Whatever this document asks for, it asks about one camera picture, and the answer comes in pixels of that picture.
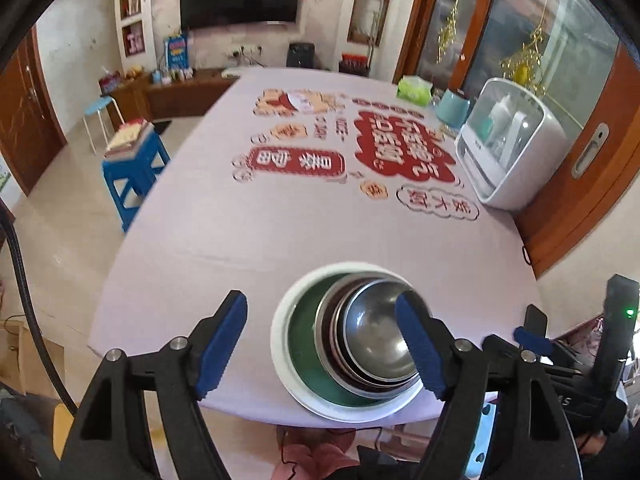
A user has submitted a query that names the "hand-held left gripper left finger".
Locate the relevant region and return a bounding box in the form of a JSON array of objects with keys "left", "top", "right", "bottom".
[{"left": 59, "top": 290, "right": 248, "bottom": 480}]

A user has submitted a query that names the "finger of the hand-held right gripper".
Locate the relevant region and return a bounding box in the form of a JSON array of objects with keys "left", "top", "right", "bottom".
[
  {"left": 525, "top": 304, "right": 549, "bottom": 337},
  {"left": 514, "top": 327, "right": 583, "bottom": 377}
]

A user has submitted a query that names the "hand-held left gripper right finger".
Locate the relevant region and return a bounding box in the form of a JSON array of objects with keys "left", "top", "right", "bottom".
[{"left": 395, "top": 291, "right": 583, "bottom": 480}]

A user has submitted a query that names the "white deep plate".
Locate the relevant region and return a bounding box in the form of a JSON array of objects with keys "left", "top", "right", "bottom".
[{"left": 270, "top": 261, "right": 436, "bottom": 422}]

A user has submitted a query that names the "green plate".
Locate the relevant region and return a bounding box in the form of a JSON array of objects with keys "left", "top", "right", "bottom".
[{"left": 286, "top": 280, "right": 401, "bottom": 408}]

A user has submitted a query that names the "flat-bottomed steel bowl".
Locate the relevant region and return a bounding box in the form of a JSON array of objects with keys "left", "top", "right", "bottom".
[{"left": 322, "top": 276, "right": 422, "bottom": 393}]

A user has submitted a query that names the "large round steel bowl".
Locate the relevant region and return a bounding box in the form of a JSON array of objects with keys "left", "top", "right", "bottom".
[{"left": 314, "top": 274, "right": 423, "bottom": 401}]

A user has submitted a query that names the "person's right hand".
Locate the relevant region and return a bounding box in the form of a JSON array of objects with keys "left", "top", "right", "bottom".
[{"left": 574, "top": 431, "right": 613, "bottom": 457}]

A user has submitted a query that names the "printed pink tablecloth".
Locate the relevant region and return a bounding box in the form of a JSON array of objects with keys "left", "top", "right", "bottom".
[{"left": 87, "top": 66, "right": 551, "bottom": 431}]

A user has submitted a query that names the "dusty pink cloth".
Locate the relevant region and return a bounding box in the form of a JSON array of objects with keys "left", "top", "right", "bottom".
[{"left": 272, "top": 427, "right": 361, "bottom": 480}]

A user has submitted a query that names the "white dish cabinet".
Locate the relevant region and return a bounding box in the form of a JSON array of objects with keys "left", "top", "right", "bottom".
[{"left": 455, "top": 77, "right": 567, "bottom": 211}]

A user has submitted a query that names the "blue plastic stool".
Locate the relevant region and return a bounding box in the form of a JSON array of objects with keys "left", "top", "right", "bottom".
[{"left": 102, "top": 135, "right": 171, "bottom": 233}]

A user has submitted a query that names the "cardboard box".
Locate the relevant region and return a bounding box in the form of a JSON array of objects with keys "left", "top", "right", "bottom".
[{"left": 0, "top": 317, "right": 66, "bottom": 401}]

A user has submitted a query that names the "teal kitchen appliance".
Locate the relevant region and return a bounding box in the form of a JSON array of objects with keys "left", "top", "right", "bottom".
[{"left": 436, "top": 89, "right": 472, "bottom": 128}]

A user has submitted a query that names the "stack of books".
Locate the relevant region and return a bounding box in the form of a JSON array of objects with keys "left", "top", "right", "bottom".
[{"left": 104, "top": 119, "right": 157, "bottom": 158}]

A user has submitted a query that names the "wooden television cabinet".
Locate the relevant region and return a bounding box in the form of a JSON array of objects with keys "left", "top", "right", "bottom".
[{"left": 100, "top": 66, "right": 241, "bottom": 121}]

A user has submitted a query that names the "green tissue pack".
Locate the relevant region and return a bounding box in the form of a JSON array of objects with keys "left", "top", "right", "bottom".
[{"left": 397, "top": 75, "right": 433, "bottom": 107}]

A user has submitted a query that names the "gold hanging ornament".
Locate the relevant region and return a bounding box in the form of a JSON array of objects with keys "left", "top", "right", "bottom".
[
  {"left": 437, "top": 5, "right": 467, "bottom": 63},
  {"left": 501, "top": 25, "right": 547, "bottom": 93}
]

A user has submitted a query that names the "light blue metal stool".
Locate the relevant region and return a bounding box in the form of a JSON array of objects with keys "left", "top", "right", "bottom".
[{"left": 82, "top": 95, "right": 126, "bottom": 155}]

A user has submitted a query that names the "blue printed box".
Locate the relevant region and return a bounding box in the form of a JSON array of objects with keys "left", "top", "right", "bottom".
[{"left": 164, "top": 35, "right": 192, "bottom": 71}]

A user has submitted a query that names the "small black speaker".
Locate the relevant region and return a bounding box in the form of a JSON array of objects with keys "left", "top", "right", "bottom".
[{"left": 287, "top": 42, "right": 317, "bottom": 68}]

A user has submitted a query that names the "brown wooden door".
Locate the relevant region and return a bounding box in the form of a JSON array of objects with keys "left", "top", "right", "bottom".
[{"left": 0, "top": 25, "right": 68, "bottom": 196}]

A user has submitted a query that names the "silver door handle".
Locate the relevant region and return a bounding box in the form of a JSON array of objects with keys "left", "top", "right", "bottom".
[{"left": 571, "top": 122, "right": 610, "bottom": 178}]

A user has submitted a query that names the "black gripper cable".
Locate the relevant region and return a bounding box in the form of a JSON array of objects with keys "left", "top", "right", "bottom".
[{"left": 0, "top": 200, "right": 78, "bottom": 413}]

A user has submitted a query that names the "wooden glass door frame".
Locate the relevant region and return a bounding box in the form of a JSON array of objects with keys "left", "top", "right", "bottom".
[{"left": 400, "top": 0, "right": 640, "bottom": 281}]

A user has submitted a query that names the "white wall shelf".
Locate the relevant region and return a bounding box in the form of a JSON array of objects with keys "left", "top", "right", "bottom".
[
  {"left": 115, "top": 0, "right": 151, "bottom": 68},
  {"left": 345, "top": 0, "right": 398, "bottom": 56}
]

